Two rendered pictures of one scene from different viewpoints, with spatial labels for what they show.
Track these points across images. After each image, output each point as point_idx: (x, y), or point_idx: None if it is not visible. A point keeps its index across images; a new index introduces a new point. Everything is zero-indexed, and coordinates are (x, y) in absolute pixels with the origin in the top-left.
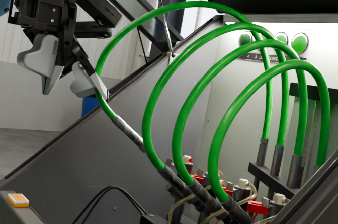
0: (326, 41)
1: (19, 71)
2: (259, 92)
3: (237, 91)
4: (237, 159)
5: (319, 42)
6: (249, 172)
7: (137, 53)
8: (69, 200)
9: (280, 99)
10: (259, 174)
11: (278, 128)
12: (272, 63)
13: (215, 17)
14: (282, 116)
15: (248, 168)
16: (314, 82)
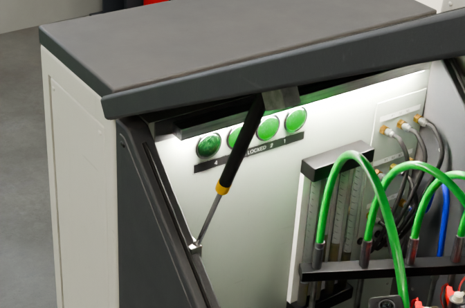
0: (325, 105)
1: None
2: (243, 195)
3: (205, 211)
4: (221, 280)
5: (317, 109)
6: (243, 280)
7: None
8: None
9: (275, 187)
10: (344, 275)
11: (370, 225)
12: (257, 154)
13: (144, 137)
14: (376, 214)
15: (304, 279)
16: (315, 150)
